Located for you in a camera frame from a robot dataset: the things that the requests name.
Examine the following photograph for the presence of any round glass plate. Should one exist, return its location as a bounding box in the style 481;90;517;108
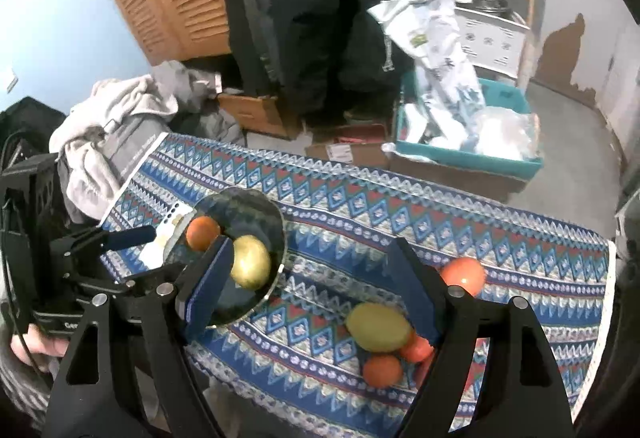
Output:
162;187;287;329

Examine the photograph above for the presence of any cardboard box with red label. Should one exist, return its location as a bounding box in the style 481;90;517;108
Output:
305;122;394;170

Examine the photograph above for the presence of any light grey sweatshirt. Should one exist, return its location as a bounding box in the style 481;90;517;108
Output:
49;74;179;224

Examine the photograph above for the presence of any blue patterned tablecloth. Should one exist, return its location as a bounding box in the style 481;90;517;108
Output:
97;132;617;438

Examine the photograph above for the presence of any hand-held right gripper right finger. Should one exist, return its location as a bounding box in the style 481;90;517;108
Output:
387;238;576;438

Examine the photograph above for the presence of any red apple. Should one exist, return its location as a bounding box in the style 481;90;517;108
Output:
440;257;487;299

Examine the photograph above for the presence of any dark hanging clothing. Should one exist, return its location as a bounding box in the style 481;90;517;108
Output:
220;0;432;125

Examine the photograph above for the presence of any person's left hand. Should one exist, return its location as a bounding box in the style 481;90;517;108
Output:
9;322;71;369

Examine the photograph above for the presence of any white printed bag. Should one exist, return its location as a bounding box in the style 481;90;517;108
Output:
367;0;487;145

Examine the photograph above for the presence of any large cardboard box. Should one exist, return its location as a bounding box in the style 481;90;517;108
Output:
389;152;532;205

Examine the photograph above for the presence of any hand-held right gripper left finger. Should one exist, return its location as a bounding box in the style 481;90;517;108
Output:
42;237;236;438

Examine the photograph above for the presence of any clear plastic bag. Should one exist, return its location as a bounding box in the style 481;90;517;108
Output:
470;106;542;160

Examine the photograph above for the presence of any person's left forearm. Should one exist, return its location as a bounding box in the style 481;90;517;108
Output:
0;353;57;425

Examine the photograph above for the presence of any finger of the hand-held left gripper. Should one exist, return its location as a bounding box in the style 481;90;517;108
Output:
65;254;203;300
70;224;157;255

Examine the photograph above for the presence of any grey cloth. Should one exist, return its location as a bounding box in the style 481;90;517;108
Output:
150;60;223;115

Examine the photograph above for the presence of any teal box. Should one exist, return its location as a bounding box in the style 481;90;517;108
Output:
392;71;545;181

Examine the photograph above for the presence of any small orange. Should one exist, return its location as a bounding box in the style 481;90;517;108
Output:
186;216;222;253

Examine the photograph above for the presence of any white patterned cabinet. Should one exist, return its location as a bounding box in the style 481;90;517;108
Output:
457;8;531;77

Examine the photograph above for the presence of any small cardboard box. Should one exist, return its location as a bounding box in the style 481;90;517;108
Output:
217;91;302;140

